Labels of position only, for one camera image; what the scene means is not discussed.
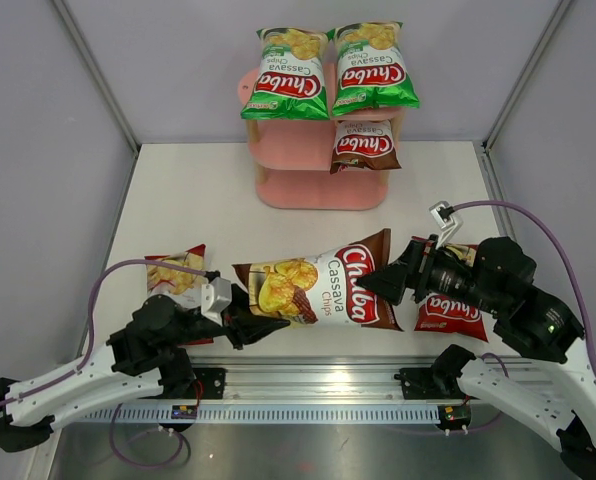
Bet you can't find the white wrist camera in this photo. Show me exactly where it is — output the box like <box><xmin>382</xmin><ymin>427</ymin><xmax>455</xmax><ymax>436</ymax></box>
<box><xmin>429</xmin><ymin>201</ymin><xmax>463</xmax><ymax>247</ymax></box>
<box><xmin>200</xmin><ymin>277</ymin><xmax>232</xmax><ymax>326</ymax></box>

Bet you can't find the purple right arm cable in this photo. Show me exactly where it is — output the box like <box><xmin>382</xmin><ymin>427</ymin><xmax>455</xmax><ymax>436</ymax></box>
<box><xmin>450</xmin><ymin>199</ymin><xmax>596</xmax><ymax>406</ymax></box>

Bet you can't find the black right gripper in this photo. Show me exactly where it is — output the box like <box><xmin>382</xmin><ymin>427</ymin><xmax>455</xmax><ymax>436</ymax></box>
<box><xmin>356</xmin><ymin>233</ymin><xmax>504</xmax><ymax>314</ymax></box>

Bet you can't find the aluminium frame post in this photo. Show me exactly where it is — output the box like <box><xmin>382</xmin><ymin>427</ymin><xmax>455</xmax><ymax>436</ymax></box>
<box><xmin>49</xmin><ymin>0</ymin><xmax>141</xmax><ymax>158</ymax></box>
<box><xmin>482</xmin><ymin>0</ymin><xmax>576</xmax><ymax>154</ymax></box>

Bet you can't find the white slotted cable duct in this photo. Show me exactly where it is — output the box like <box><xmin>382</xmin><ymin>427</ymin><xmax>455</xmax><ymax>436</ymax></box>
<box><xmin>84</xmin><ymin>402</ymin><xmax>471</xmax><ymax>428</ymax></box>

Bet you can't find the right aluminium frame post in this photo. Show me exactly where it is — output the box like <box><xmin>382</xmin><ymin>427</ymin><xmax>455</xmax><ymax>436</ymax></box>
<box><xmin>482</xmin><ymin>0</ymin><xmax>576</xmax><ymax>154</ymax></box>

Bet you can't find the left aluminium frame post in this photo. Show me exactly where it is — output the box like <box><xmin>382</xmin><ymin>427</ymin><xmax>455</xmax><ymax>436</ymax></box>
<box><xmin>49</xmin><ymin>0</ymin><xmax>141</xmax><ymax>158</ymax></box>

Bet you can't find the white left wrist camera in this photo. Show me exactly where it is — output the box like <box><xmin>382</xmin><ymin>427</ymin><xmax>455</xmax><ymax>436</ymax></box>
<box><xmin>200</xmin><ymin>277</ymin><xmax>232</xmax><ymax>326</ymax></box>

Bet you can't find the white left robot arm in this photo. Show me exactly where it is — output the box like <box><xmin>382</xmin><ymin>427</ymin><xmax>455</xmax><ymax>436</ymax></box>
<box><xmin>0</xmin><ymin>285</ymin><xmax>290</xmax><ymax>453</ymax></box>

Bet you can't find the aluminium mounting rail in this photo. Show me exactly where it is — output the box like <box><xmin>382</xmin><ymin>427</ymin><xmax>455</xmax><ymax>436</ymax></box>
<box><xmin>191</xmin><ymin>355</ymin><xmax>436</xmax><ymax>405</ymax></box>

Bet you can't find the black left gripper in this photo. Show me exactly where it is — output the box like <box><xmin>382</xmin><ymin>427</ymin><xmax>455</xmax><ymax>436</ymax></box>
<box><xmin>165</xmin><ymin>284</ymin><xmax>290</xmax><ymax>350</ymax></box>

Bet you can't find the brown Chuba barbeque chips bag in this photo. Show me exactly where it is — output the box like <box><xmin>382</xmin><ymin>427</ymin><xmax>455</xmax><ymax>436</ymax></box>
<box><xmin>329</xmin><ymin>120</ymin><xmax>401</xmax><ymax>174</ymax></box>

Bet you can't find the pink three-tier wooden shelf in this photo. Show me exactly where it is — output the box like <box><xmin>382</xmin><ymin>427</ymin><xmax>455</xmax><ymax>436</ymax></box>
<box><xmin>236</xmin><ymin>66</ymin><xmax>405</xmax><ymax>211</ymax></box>

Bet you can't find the red chuba chips bag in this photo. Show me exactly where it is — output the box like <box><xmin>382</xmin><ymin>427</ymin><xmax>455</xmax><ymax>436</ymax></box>
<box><xmin>144</xmin><ymin>244</ymin><xmax>207</xmax><ymax>327</ymax></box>
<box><xmin>410</xmin><ymin>235</ymin><xmax>490</xmax><ymax>344</ymax></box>

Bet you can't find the green Chuba chips bag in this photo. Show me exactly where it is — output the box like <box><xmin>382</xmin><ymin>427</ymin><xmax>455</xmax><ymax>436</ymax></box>
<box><xmin>240</xmin><ymin>27</ymin><xmax>329</xmax><ymax>121</ymax></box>
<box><xmin>328</xmin><ymin>21</ymin><xmax>420</xmax><ymax>116</ymax></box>

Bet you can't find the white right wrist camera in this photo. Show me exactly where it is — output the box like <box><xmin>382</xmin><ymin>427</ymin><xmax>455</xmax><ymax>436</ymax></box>
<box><xmin>429</xmin><ymin>201</ymin><xmax>463</xmax><ymax>247</ymax></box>

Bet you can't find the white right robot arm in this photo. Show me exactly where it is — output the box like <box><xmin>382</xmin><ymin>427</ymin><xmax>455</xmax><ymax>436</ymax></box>
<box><xmin>358</xmin><ymin>235</ymin><xmax>596</xmax><ymax>479</ymax></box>

